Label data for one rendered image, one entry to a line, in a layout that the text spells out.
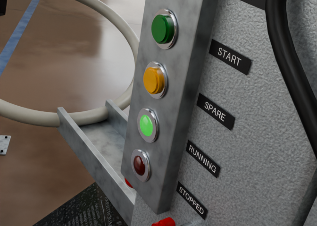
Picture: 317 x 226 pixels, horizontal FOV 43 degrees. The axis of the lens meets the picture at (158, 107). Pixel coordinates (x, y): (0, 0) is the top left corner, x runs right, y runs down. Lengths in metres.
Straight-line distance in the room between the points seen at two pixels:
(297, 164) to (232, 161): 0.07
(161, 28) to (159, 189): 0.17
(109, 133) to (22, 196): 1.50
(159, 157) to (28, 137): 2.36
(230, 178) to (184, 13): 0.15
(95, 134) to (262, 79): 0.56
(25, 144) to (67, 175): 0.40
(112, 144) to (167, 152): 0.42
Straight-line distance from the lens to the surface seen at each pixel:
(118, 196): 0.65
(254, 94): 0.32
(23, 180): 2.39
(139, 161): 0.43
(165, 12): 0.36
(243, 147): 0.33
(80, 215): 1.11
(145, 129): 0.40
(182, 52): 0.35
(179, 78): 0.35
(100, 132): 0.84
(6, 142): 2.68
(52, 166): 2.49
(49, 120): 0.82
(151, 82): 0.38
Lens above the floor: 1.53
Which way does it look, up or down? 28 degrees down
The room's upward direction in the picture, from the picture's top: 11 degrees clockwise
